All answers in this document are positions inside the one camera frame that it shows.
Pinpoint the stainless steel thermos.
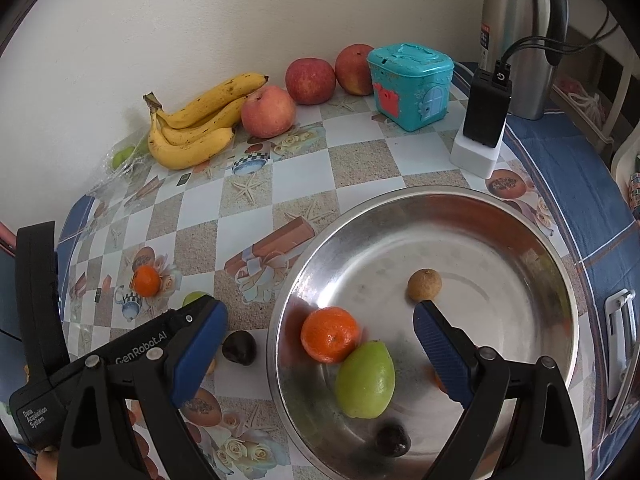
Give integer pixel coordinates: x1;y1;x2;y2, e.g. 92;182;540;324
482;0;568;121

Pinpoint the patterned checkered tablecloth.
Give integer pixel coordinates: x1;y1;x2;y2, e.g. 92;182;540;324
0;62;640;480

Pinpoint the white wooden chair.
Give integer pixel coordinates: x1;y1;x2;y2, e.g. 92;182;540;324
550;22;640;176

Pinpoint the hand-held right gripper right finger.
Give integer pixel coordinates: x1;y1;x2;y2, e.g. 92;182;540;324
412;299;585;480

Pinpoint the teal toy house box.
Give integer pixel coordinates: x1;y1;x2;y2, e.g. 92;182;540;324
366;43;455;132

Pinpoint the red apple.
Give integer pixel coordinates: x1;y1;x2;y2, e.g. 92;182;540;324
285;57;336;106
241;85;297;139
334;44;376;97

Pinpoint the dark purple plum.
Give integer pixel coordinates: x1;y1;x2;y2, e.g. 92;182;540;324
221;330;258;365
375;423;412;458

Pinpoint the metal tablecloth clamp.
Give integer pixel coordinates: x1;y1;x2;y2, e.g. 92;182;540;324
604;287;640;433

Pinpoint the yellow banana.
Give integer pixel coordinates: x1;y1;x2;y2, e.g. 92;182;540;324
157;96;248;147
143;92;236;170
155;72;269;130

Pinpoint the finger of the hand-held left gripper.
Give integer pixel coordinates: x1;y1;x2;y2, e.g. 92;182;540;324
169;296;213;351

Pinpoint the stainless steel basin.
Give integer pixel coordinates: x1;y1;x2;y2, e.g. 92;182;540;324
266;186;581;480

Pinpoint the clear plastic bag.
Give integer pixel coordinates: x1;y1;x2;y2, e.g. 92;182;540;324
95;136;152;188

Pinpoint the black cable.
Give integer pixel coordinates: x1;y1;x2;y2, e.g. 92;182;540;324
500;7;626;68
502;15;623;71

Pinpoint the black power adapter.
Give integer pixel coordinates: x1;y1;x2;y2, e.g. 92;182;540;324
462;60;513;148

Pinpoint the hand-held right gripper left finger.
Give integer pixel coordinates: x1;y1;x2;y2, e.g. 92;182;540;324
56;297;229;480

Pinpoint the pink white plastic bag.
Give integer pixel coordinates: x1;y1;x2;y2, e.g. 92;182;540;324
554;74;615;147

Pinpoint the small orange mandarin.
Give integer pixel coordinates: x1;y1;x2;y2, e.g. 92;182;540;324
131;265;162;297

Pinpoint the small green fruit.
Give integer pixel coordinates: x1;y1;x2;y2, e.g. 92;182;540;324
111;146;137;170

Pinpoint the person's left hand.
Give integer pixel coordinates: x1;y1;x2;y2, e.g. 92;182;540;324
35;447;62;480

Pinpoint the brown longan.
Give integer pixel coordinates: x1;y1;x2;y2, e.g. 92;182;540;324
406;268;443;305

